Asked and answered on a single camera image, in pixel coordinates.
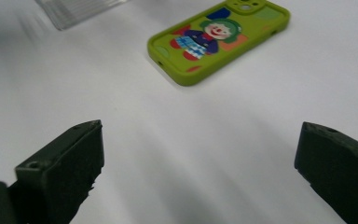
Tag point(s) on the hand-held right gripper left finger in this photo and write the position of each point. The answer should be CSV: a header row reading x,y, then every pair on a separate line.
x,y
62,174

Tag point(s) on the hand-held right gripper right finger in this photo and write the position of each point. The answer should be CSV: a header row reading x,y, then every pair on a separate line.
x,y
341,169

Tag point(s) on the green clown print phone case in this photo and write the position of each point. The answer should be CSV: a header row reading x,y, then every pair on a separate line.
x,y
180,62

